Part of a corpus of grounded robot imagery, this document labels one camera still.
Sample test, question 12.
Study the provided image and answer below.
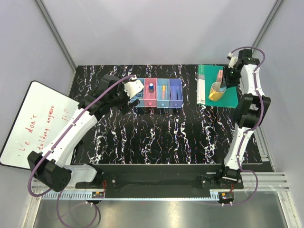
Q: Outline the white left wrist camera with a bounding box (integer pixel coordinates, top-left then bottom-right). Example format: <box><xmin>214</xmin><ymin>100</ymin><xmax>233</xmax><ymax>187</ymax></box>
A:
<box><xmin>124</xmin><ymin>79</ymin><xmax>144</xmax><ymax>99</ymax></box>

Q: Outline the pink cube box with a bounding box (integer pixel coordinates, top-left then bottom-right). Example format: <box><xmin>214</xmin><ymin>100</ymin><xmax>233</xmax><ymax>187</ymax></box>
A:
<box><xmin>216</xmin><ymin>70</ymin><xmax>223</xmax><ymax>83</ymax></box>

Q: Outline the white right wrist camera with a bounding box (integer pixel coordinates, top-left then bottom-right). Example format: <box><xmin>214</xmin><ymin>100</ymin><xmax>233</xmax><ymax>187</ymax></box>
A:
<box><xmin>227</xmin><ymin>52</ymin><xmax>238</xmax><ymax>69</ymax></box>

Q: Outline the light blue drawer box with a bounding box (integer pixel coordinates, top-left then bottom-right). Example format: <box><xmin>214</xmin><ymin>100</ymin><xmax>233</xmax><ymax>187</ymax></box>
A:
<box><xmin>156</xmin><ymin>78</ymin><xmax>170</xmax><ymax>108</ymax></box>

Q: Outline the yellow mug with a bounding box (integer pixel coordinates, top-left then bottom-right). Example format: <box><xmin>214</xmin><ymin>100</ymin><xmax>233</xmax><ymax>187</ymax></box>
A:
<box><xmin>209</xmin><ymin>82</ymin><xmax>225</xmax><ymax>102</ymax></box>

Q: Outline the aluminium cable duct rail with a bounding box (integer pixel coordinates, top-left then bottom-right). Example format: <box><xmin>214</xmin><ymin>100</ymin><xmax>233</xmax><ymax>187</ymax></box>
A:
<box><xmin>42</xmin><ymin>190</ymin><xmax>219</xmax><ymax>201</ymax></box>

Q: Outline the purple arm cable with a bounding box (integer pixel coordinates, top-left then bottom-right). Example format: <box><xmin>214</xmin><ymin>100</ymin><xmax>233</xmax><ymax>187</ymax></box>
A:
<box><xmin>28</xmin><ymin>75</ymin><xmax>137</xmax><ymax>226</ymax></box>
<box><xmin>218</xmin><ymin>46</ymin><xmax>266</xmax><ymax>205</ymax></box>

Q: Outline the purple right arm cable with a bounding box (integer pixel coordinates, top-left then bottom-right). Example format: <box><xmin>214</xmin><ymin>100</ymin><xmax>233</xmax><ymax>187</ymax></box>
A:
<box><xmin>218</xmin><ymin>46</ymin><xmax>266</xmax><ymax>205</ymax></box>

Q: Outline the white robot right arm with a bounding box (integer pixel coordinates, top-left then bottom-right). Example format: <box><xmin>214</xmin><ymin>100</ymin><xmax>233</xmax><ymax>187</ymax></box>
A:
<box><xmin>214</xmin><ymin>47</ymin><xmax>271</xmax><ymax>188</ymax></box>

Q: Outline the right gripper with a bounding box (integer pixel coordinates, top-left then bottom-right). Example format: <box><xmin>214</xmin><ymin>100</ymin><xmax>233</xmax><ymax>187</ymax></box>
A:
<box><xmin>219</xmin><ymin>66</ymin><xmax>240</xmax><ymax>89</ymax></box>

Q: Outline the dark blue pen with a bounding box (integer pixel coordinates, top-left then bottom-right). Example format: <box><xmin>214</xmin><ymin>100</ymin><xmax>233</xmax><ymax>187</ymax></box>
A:
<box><xmin>176</xmin><ymin>86</ymin><xmax>179</xmax><ymax>100</ymax></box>

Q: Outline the blue round jar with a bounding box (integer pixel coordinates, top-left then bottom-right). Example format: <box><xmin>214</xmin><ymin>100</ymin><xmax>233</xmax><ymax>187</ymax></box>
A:
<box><xmin>136</xmin><ymin>89</ymin><xmax>144</xmax><ymax>99</ymax></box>

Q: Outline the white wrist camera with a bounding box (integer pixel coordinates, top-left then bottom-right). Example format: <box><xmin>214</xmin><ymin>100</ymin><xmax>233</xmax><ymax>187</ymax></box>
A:
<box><xmin>124</xmin><ymin>79</ymin><xmax>144</xmax><ymax>99</ymax></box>
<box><xmin>227</xmin><ymin>52</ymin><xmax>238</xmax><ymax>69</ymax></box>

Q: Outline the small blue cap bottle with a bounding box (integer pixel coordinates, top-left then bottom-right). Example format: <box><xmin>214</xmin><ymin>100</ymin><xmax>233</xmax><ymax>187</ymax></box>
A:
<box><xmin>149</xmin><ymin>83</ymin><xmax>154</xmax><ymax>93</ymax></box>

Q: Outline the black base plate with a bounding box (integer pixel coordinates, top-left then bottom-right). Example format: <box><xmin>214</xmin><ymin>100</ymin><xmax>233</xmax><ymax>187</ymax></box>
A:
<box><xmin>71</xmin><ymin>162</ymin><xmax>264</xmax><ymax>198</ymax></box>

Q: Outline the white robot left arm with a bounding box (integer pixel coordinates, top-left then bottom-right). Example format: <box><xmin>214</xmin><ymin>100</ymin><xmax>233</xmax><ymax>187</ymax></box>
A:
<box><xmin>28</xmin><ymin>75</ymin><xmax>144</xmax><ymax>197</ymax></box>

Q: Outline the whiteboard with red writing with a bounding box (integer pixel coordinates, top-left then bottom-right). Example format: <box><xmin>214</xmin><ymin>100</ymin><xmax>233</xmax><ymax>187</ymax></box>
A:
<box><xmin>0</xmin><ymin>81</ymin><xmax>78</xmax><ymax>169</ymax></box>

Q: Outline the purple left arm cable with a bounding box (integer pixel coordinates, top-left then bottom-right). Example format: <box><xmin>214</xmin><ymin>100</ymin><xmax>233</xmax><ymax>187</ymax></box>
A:
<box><xmin>28</xmin><ymin>75</ymin><xmax>137</xmax><ymax>226</ymax></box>

